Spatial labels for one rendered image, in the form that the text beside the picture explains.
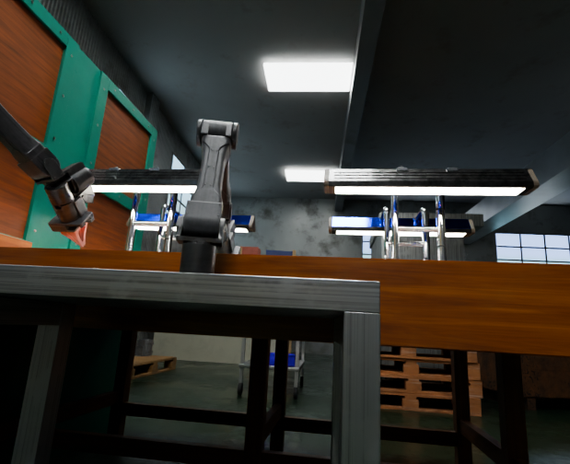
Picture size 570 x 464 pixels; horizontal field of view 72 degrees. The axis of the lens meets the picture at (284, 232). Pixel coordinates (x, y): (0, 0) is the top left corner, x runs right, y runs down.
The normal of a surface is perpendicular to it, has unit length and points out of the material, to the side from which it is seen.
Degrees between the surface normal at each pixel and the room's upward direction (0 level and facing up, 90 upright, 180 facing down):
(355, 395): 90
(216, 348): 90
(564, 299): 90
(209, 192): 68
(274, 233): 90
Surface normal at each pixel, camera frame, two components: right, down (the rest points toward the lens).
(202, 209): 0.12, -0.58
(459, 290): -0.13, -0.24
